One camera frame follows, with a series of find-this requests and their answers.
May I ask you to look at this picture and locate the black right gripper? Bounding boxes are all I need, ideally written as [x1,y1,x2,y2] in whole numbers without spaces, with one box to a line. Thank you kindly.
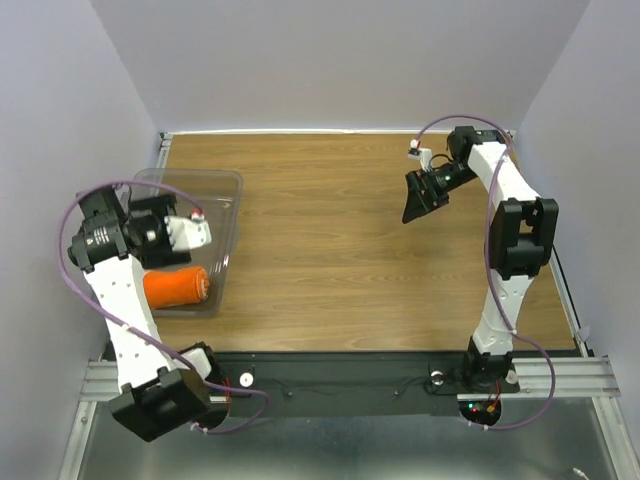
[402,161,478,223]

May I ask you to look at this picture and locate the orange white cartoon towel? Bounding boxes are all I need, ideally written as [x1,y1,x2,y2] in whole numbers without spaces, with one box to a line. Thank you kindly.
[143,266,210,309]

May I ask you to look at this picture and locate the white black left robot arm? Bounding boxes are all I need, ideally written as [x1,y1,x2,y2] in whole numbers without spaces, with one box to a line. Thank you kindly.
[67,185,228,442]

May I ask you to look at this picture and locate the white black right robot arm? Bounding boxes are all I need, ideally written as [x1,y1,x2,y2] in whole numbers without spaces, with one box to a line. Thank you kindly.
[402,126,559,395]

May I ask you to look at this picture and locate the clear plastic bin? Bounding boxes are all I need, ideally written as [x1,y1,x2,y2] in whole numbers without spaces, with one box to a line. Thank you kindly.
[135,169,243,318]

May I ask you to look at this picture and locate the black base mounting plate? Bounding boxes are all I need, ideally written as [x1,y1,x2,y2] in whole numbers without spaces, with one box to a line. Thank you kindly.
[214,351,519,418]

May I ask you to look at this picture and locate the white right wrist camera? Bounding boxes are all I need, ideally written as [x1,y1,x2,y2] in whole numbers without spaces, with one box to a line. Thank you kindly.
[407,139,433,172]

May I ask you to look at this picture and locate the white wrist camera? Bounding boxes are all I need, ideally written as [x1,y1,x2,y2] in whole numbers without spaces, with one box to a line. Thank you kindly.
[407,139,433,172]
[164,211,212,252]

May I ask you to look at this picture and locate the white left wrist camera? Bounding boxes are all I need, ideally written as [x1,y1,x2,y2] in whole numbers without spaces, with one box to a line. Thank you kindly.
[164,211,212,252]

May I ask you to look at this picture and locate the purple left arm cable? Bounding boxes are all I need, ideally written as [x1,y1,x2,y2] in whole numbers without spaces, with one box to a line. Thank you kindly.
[57,180,271,436]

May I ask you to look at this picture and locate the aluminium frame rail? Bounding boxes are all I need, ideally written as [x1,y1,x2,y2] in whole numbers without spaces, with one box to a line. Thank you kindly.
[80,357,621,402]

